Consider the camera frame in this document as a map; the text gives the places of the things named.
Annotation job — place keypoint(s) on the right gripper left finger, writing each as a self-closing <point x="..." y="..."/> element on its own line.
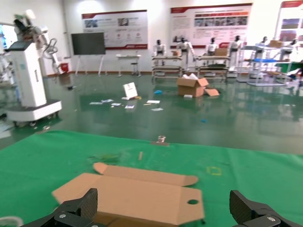
<point x="78" y="209"/>

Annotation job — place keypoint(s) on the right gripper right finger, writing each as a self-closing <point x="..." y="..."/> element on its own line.
<point x="248" y="211"/>

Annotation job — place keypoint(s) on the open brown cardboard box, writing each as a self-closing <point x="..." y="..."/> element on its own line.
<point x="142" y="196"/>

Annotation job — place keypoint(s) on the small white flat box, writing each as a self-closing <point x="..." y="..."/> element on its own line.
<point x="187" y="96"/>

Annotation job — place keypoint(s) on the large open cardboard box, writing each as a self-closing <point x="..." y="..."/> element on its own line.
<point x="189" y="88"/>

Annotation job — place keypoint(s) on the medium cardboard box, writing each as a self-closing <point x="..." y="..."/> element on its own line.
<point x="221" y="52"/>

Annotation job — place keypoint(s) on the flat cardboard box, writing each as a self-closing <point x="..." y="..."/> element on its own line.
<point x="276" y="43"/>

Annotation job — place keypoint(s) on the small cardboard box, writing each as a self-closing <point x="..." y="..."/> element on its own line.
<point x="175" y="53"/>

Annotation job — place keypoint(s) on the clear tape roll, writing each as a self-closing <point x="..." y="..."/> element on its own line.
<point x="19" y="221"/>

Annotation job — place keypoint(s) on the long wooden stick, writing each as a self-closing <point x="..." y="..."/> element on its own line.
<point x="140" y="156"/>

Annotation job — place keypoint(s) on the small blue scrap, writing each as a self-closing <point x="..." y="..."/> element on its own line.
<point x="204" y="120"/>

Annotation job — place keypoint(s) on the white paper sheet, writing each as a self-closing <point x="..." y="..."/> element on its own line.
<point x="129" y="106"/>
<point x="107" y="100"/>
<point x="116" y="104"/>
<point x="152" y="102"/>
<point x="95" y="103"/>

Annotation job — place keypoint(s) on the metal binder clip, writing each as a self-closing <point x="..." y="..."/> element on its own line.
<point x="161" y="139"/>

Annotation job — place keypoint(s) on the small black floor object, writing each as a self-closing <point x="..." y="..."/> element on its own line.
<point x="70" y="87"/>

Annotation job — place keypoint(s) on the white red sign board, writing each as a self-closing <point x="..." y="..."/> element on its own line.
<point x="129" y="91"/>

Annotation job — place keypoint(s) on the blue cloth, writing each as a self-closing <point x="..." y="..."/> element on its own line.
<point x="157" y="92"/>

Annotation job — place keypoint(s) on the red bin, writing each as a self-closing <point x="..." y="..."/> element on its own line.
<point x="64" y="68"/>

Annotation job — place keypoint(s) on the white robot station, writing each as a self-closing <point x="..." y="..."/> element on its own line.
<point x="28" y="75"/>

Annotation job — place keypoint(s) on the metal workbench rack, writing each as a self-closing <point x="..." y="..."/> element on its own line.
<point x="166" y="68"/>
<point x="213" y="68"/>

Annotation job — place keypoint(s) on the white rack with blue trays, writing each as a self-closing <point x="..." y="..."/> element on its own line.
<point x="258" y="61"/>

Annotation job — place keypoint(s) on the green work table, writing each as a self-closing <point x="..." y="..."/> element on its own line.
<point x="292" y="65"/>

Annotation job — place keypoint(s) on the black stool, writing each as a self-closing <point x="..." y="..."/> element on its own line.
<point x="135" y="64"/>

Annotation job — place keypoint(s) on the white table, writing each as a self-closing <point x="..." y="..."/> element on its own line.
<point x="128" y="55"/>

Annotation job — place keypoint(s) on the white black humanoid robot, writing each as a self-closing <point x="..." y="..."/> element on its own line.
<point x="184" y="47"/>
<point x="159" y="48"/>
<point x="293" y="43"/>
<point x="211" y="47"/>
<point x="235" y="47"/>
<point x="263" y="42"/>

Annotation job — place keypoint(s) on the dark screen on stand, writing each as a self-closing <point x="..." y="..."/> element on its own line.
<point x="88" y="43"/>

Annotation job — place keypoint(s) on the wall poster with photos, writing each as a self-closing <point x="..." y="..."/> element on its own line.
<point x="291" y="23"/>

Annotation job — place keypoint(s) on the wide red white wall poster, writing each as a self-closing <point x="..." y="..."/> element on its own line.
<point x="210" y="21"/>

